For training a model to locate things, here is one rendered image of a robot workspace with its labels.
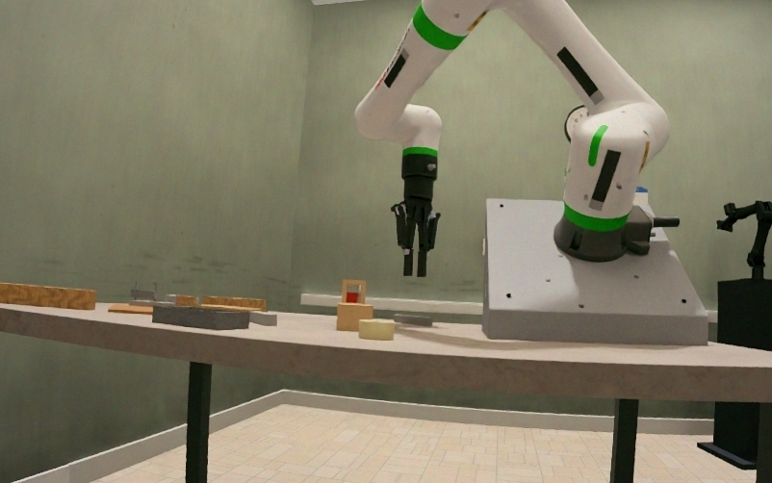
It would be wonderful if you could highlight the beige roll of masking tape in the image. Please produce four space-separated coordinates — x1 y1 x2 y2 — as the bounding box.
358 320 395 341

